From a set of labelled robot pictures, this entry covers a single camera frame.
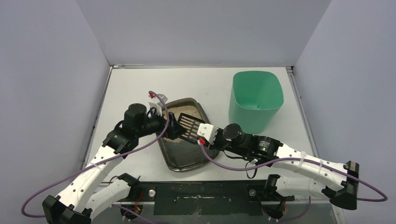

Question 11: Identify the black slotted litter scoop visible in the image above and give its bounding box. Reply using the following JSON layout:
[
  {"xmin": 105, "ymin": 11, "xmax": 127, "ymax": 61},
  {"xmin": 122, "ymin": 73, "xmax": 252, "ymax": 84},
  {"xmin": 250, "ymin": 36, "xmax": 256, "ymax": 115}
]
[{"xmin": 177, "ymin": 113, "xmax": 205, "ymax": 144}]

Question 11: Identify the dark plastic litter tray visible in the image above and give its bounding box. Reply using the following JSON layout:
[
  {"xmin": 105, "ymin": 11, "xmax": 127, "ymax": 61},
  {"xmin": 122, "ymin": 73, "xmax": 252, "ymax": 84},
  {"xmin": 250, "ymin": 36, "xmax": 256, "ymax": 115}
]
[{"xmin": 158, "ymin": 98, "xmax": 210, "ymax": 172}]

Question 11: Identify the green plastic bin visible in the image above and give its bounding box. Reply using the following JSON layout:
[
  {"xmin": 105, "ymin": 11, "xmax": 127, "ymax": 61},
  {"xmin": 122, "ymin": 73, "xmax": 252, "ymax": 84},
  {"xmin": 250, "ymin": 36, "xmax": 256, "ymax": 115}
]
[{"xmin": 228, "ymin": 70, "xmax": 284, "ymax": 134}]

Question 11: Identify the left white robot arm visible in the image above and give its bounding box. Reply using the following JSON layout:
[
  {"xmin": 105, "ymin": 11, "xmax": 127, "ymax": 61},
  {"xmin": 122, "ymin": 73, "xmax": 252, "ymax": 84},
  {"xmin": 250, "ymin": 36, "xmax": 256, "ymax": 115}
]
[{"xmin": 42, "ymin": 103, "xmax": 187, "ymax": 224}]

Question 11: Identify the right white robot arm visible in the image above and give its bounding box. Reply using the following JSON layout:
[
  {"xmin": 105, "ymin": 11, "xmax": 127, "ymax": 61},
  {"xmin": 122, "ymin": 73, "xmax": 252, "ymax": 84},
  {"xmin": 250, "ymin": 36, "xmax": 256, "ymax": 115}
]
[{"xmin": 209, "ymin": 124, "xmax": 359, "ymax": 210}]

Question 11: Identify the beige cat litter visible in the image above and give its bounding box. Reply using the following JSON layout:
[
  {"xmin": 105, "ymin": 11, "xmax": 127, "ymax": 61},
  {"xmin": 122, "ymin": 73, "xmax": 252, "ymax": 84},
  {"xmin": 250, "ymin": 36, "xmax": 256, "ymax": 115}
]
[{"xmin": 162, "ymin": 105, "xmax": 203, "ymax": 144}]

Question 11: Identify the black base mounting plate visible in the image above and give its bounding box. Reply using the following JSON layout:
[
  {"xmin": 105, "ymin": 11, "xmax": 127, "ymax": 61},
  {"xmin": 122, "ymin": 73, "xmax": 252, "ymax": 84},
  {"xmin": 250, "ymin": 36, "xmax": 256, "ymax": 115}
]
[{"xmin": 121, "ymin": 180, "xmax": 295, "ymax": 216}]

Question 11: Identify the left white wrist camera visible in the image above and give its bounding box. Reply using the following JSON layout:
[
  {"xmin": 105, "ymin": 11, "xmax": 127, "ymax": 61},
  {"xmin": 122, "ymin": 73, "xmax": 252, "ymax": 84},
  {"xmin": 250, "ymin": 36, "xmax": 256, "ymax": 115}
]
[{"xmin": 148, "ymin": 92, "xmax": 168, "ymax": 116}]

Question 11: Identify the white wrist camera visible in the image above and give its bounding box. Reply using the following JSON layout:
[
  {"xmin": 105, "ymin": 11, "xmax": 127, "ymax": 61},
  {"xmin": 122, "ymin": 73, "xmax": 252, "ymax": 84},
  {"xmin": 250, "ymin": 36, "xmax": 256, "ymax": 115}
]
[
  {"xmin": 148, "ymin": 92, "xmax": 168, "ymax": 116},
  {"xmin": 197, "ymin": 123, "xmax": 218, "ymax": 145}
]

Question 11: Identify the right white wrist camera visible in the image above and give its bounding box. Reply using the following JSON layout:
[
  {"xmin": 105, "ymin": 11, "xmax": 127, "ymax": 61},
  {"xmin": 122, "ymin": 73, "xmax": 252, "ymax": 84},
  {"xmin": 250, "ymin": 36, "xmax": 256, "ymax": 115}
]
[{"xmin": 197, "ymin": 123, "xmax": 218, "ymax": 145}]

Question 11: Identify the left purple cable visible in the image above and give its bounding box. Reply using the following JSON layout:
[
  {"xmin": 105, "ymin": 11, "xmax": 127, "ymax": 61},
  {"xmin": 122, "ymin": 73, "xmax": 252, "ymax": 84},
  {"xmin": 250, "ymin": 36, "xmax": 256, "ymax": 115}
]
[{"xmin": 21, "ymin": 91, "xmax": 170, "ymax": 217}]

